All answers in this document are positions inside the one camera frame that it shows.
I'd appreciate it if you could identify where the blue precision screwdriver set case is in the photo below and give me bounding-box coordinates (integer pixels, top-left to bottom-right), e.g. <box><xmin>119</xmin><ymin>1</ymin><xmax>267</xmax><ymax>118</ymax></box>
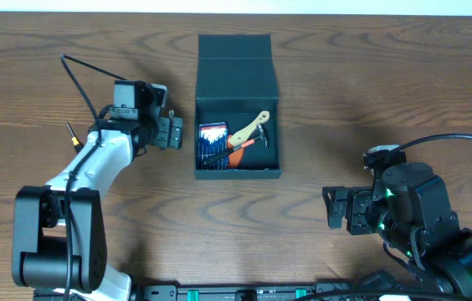
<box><xmin>197</xmin><ymin>122</ymin><xmax>228</xmax><ymax>170</ymax></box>

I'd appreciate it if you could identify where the orange scraper wooden handle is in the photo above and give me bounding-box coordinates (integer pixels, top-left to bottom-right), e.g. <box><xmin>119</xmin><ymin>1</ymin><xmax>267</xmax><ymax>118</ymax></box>
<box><xmin>228</xmin><ymin>110</ymin><xmax>270</xmax><ymax>169</ymax></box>

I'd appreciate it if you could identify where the black yellow screwdriver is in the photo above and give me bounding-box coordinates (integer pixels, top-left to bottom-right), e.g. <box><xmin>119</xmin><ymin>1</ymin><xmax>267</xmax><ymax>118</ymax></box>
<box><xmin>65</xmin><ymin>122</ymin><xmax>84</xmax><ymax>154</ymax></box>

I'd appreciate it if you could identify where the small claw hammer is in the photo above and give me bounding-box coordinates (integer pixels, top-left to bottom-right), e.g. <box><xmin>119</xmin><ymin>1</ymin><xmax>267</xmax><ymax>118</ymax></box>
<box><xmin>203</xmin><ymin>125</ymin><xmax>269</xmax><ymax>166</ymax></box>

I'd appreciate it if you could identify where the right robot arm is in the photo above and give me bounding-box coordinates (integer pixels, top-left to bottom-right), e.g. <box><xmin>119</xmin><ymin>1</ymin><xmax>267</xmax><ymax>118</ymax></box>
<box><xmin>322</xmin><ymin>162</ymin><xmax>472</xmax><ymax>298</ymax></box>

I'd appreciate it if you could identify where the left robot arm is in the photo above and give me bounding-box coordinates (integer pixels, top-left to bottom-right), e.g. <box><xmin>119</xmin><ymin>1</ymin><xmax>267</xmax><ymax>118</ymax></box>
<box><xmin>12</xmin><ymin>108</ymin><xmax>183</xmax><ymax>300</ymax></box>

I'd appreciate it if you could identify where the dark green open box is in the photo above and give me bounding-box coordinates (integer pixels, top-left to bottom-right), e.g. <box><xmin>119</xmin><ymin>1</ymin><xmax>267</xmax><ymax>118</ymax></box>
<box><xmin>194</xmin><ymin>34</ymin><xmax>282</xmax><ymax>180</ymax></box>

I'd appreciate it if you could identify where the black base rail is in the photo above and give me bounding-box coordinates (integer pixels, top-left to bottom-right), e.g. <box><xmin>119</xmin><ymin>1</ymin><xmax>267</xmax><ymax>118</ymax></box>
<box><xmin>33</xmin><ymin>280</ymin><xmax>413</xmax><ymax>301</ymax></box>

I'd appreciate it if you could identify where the left black cable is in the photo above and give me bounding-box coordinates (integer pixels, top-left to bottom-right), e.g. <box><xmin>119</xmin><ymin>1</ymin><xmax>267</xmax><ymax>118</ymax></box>
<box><xmin>59</xmin><ymin>54</ymin><xmax>128</xmax><ymax>301</ymax></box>

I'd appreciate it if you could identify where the black cable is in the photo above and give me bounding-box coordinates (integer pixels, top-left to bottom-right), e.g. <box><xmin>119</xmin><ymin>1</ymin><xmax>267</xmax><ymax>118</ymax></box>
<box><xmin>59</xmin><ymin>54</ymin><xmax>128</xmax><ymax>301</ymax></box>
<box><xmin>394</xmin><ymin>133</ymin><xmax>472</xmax><ymax>155</ymax></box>

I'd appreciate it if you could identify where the right black cable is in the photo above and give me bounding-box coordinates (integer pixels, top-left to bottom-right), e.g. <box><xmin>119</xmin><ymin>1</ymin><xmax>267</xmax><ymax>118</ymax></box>
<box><xmin>394</xmin><ymin>133</ymin><xmax>472</xmax><ymax>155</ymax></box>

